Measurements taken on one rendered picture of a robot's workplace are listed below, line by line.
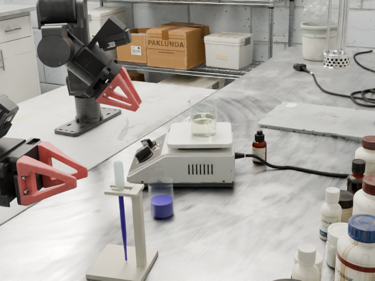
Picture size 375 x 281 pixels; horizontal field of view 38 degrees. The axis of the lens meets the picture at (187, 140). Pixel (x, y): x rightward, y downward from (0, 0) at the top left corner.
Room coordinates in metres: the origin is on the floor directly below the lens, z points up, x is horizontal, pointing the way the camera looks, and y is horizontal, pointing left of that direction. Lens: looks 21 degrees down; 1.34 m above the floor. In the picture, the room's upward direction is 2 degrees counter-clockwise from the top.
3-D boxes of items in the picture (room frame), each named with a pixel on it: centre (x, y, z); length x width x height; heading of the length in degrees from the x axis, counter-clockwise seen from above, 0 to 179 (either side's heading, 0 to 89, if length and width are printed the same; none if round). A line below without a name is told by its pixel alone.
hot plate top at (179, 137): (0.96, -0.02, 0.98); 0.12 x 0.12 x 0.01; 86
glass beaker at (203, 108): (0.95, -0.03, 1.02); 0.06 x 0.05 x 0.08; 126
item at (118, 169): (0.65, 0.09, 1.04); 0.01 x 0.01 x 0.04; 74
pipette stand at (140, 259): (0.66, 0.10, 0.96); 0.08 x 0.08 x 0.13; 75
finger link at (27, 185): (0.68, 0.19, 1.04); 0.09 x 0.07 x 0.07; 75
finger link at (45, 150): (0.69, 0.19, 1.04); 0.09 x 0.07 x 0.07; 75
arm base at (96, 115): (1.30, 0.25, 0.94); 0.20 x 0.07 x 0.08; 152
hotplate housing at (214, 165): (0.96, 0.00, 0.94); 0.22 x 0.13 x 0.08; 86
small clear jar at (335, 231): (0.65, -0.21, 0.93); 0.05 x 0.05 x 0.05
